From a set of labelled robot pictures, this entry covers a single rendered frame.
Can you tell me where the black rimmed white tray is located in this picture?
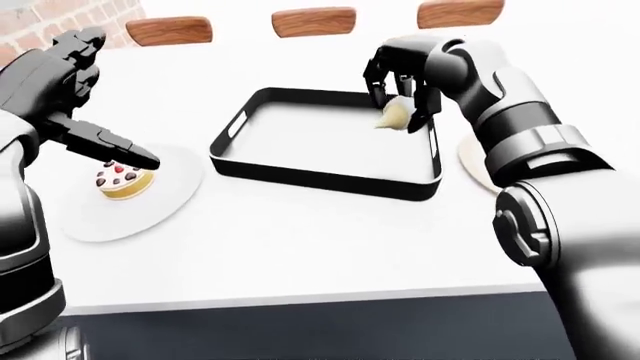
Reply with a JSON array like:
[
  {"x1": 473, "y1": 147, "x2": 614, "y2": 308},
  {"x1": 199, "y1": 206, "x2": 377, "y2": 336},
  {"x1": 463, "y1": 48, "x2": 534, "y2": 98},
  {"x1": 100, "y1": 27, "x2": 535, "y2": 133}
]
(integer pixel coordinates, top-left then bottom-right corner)
[{"x1": 209, "y1": 87, "x2": 444, "y2": 203}]

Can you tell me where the cream white plate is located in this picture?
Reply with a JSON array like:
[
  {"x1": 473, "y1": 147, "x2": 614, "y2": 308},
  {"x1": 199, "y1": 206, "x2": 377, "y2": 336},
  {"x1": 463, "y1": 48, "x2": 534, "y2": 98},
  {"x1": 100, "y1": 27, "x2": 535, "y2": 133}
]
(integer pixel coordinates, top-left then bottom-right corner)
[{"x1": 456, "y1": 133, "x2": 502, "y2": 195}]

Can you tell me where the large white plate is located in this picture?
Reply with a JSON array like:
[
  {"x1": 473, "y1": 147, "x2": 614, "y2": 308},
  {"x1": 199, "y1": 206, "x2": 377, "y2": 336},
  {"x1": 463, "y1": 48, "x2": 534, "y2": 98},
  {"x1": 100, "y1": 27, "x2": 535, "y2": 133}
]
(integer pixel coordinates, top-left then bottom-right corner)
[{"x1": 61, "y1": 142, "x2": 205, "y2": 243}]

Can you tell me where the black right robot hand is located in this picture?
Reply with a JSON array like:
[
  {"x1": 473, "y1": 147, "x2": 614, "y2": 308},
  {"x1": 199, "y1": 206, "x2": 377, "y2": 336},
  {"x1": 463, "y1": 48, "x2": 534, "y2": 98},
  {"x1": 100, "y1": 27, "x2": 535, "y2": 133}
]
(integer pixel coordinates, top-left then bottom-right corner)
[{"x1": 362, "y1": 35, "x2": 449, "y2": 135}]

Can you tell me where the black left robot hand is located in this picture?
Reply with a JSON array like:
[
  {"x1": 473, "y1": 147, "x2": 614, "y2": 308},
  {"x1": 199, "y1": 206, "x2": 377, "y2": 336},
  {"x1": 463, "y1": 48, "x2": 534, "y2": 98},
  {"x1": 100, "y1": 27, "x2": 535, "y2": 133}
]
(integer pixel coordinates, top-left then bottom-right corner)
[{"x1": 0, "y1": 29, "x2": 162, "y2": 171}]

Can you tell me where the cream white pastry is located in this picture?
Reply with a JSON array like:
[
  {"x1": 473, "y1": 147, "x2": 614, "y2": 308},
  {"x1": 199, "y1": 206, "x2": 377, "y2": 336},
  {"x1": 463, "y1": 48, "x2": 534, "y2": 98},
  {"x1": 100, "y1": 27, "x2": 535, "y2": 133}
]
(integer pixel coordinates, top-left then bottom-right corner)
[{"x1": 374, "y1": 95, "x2": 416, "y2": 132}]

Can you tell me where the small decorated round cake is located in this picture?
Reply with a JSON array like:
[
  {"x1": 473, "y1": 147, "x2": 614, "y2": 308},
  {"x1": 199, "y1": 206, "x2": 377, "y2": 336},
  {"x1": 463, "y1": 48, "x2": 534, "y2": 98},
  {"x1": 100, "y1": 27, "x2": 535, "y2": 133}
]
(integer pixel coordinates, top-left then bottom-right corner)
[{"x1": 95, "y1": 161, "x2": 156, "y2": 202}]

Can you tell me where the wooden chair backrest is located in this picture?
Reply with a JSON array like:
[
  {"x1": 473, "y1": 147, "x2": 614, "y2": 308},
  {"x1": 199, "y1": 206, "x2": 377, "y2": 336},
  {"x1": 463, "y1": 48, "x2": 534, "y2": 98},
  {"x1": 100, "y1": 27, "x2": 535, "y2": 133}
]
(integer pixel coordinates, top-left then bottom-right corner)
[
  {"x1": 416, "y1": 0, "x2": 504, "y2": 30},
  {"x1": 271, "y1": 6, "x2": 358, "y2": 39},
  {"x1": 125, "y1": 15, "x2": 214, "y2": 48}
]

